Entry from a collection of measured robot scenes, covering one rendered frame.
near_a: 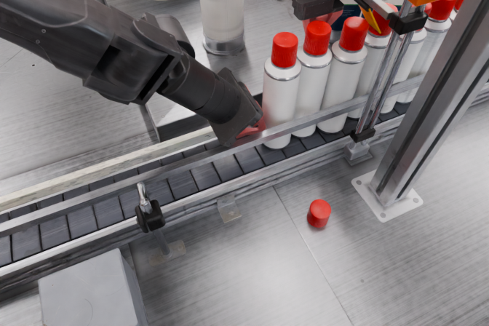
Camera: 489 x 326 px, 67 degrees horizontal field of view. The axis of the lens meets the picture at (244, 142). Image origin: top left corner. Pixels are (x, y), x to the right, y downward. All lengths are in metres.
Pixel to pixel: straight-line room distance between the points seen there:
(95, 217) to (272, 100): 0.31
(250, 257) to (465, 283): 0.31
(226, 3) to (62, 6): 0.40
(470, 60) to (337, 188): 0.31
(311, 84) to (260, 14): 0.39
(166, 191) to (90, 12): 0.31
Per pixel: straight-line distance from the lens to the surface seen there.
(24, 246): 0.62
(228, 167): 0.60
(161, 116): 0.68
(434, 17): 0.64
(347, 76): 0.56
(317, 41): 0.51
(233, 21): 0.75
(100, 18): 0.38
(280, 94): 0.52
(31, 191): 0.61
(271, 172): 0.60
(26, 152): 0.78
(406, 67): 0.64
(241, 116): 0.48
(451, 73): 0.47
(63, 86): 0.88
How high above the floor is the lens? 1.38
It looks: 52 degrees down
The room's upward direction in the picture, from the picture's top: straight up
